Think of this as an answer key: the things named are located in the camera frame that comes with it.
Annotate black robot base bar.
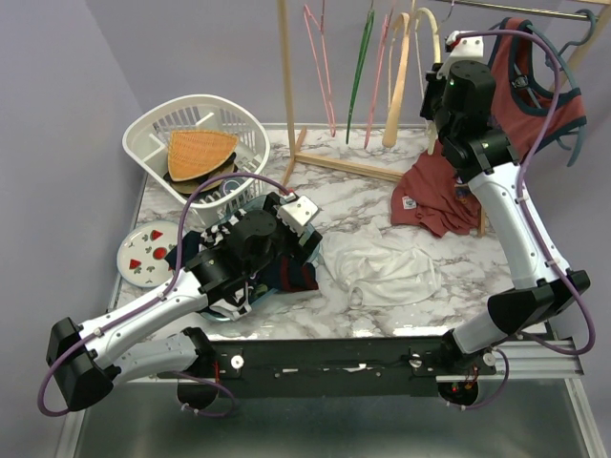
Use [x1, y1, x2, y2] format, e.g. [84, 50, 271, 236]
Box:
[185, 336, 496, 399]

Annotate green plastic hanger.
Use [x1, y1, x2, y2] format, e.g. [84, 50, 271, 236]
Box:
[346, 1, 375, 144]

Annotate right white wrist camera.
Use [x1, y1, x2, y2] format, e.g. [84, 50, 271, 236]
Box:
[437, 31, 484, 79]

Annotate pile of dark clothes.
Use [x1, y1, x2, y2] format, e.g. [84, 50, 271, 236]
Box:
[165, 209, 319, 321]

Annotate wooden clothes rack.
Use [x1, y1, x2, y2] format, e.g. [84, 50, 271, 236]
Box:
[276, 0, 610, 237]

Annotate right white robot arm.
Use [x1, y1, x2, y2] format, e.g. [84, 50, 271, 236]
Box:
[420, 60, 590, 374]

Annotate red graphic tank top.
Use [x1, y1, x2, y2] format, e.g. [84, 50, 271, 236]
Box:
[390, 35, 587, 238]

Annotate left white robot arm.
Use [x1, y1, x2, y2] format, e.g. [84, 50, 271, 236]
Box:
[44, 205, 322, 411]

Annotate tan wooden hanger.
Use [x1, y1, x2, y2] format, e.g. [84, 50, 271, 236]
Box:
[382, 1, 415, 148]

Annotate watermelon pattern plate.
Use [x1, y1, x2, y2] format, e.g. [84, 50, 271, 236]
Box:
[116, 220, 179, 289]

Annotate white plastic laundry basket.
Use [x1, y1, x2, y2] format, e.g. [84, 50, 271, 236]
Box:
[122, 94, 270, 203]

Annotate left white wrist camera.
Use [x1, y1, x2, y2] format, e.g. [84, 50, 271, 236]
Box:
[277, 193, 320, 236]

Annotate cream wooden hanger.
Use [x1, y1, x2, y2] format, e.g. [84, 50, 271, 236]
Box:
[411, 7, 443, 156]

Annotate clear blue plastic bin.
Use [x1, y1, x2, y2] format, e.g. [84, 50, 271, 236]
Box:
[198, 194, 322, 323]

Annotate dark hats in basket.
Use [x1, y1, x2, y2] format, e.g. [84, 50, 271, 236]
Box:
[163, 153, 238, 197]

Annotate white tank top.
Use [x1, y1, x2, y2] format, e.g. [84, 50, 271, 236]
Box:
[320, 224, 441, 307]

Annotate blue plastic hanger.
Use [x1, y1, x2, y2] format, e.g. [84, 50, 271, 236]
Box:
[522, 8, 598, 167]

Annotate pink wire hanger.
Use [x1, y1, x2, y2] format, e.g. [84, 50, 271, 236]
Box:
[303, 1, 337, 137]
[364, 1, 396, 149]

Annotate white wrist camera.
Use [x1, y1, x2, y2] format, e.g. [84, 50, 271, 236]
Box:
[277, 193, 320, 236]
[437, 31, 484, 79]

